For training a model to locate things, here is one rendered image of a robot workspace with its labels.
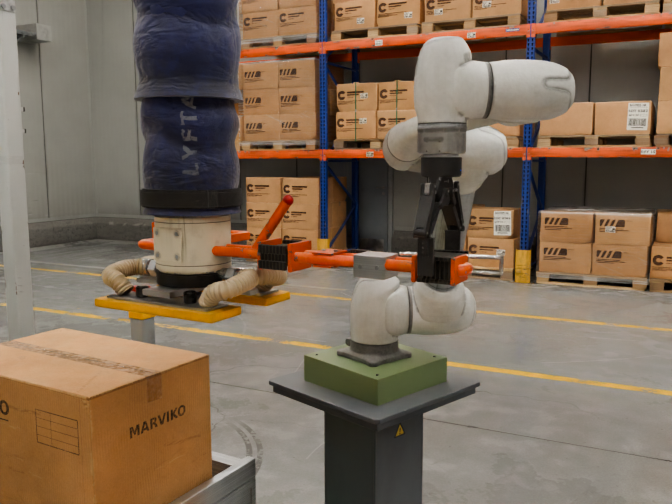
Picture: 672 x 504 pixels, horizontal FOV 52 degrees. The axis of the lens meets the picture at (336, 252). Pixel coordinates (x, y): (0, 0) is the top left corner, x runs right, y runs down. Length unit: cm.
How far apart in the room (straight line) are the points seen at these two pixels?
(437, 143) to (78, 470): 109
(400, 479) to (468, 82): 145
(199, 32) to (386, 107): 772
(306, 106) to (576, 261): 404
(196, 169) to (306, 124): 810
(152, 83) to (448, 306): 113
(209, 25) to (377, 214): 912
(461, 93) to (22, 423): 128
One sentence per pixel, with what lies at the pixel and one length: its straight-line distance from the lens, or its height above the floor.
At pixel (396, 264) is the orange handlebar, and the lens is 131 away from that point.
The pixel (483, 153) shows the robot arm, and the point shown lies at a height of 148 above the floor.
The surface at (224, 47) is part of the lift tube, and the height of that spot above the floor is 170.
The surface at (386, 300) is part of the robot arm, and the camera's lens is 217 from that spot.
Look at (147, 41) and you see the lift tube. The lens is 154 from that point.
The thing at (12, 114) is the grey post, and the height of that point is 176.
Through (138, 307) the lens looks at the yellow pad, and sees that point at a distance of 156.
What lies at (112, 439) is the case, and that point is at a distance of 173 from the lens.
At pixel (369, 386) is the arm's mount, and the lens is 209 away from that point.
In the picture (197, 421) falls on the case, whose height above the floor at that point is 78.
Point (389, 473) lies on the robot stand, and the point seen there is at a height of 48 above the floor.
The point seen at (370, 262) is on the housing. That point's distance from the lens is 133.
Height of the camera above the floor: 147
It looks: 8 degrees down
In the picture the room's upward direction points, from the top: straight up
